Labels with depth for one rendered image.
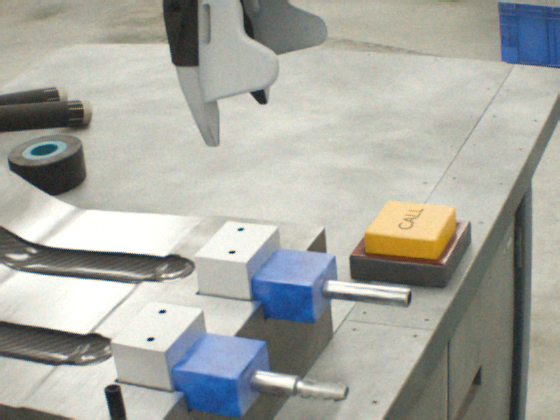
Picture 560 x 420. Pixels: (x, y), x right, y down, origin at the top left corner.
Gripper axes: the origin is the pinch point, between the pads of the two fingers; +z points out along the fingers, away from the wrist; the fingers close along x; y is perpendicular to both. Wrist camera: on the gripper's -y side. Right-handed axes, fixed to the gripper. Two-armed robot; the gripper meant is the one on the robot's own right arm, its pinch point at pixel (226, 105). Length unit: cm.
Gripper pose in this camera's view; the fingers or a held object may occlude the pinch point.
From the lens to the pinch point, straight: 74.4
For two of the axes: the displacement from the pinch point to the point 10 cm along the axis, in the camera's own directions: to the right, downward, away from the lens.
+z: 1.0, 9.0, 4.3
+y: 9.1, 0.9, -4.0
